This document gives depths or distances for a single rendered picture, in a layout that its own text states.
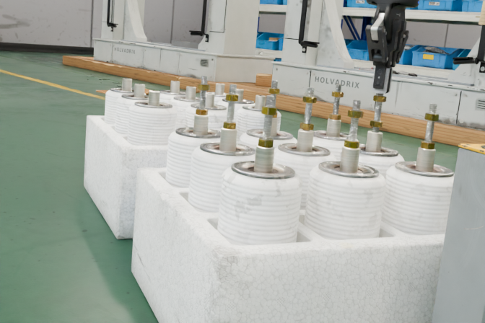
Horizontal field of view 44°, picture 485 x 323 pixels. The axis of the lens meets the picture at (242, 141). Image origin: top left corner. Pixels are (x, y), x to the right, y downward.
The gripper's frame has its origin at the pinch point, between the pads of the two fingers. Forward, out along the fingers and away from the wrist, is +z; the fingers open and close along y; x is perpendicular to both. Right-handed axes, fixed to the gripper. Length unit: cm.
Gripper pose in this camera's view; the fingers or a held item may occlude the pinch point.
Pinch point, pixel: (382, 79)
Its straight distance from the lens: 91.1
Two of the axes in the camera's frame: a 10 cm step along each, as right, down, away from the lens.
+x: -8.5, -1.7, 5.1
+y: 5.3, -1.0, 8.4
